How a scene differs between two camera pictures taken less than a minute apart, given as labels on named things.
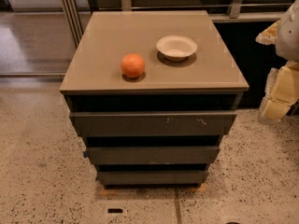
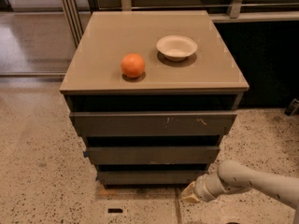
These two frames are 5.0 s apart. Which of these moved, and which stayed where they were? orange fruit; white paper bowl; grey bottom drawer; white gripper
Moved: white gripper
Stayed: grey bottom drawer; orange fruit; white paper bowl
